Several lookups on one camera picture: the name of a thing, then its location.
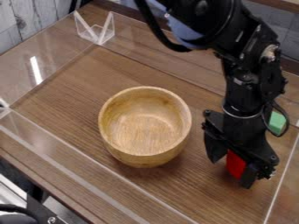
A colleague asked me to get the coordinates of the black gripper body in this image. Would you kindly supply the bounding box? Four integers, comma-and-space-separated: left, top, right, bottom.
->
202, 110, 279, 179

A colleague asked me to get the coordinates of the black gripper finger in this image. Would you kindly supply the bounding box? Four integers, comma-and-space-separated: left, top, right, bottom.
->
204, 130, 228, 164
239, 164, 258, 189

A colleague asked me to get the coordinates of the red plush fruit green leaf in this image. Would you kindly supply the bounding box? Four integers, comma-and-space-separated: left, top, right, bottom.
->
227, 150, 247, 179

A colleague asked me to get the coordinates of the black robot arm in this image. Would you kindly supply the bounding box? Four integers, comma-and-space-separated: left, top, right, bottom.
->
135, 0, 290, 188

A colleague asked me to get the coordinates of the green rectangular block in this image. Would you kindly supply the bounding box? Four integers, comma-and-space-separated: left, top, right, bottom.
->
268, 111, 286, 135

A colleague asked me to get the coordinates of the wooden bowl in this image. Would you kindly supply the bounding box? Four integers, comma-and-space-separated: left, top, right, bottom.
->
97, 86, 192, 168

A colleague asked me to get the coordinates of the clear acrylic tray enclosure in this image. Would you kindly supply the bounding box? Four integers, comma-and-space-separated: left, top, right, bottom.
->
0, 6, 299, 224

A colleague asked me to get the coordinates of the black camera mount with cable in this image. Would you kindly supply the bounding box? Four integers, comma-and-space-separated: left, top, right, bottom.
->
0, 193, 72, 224

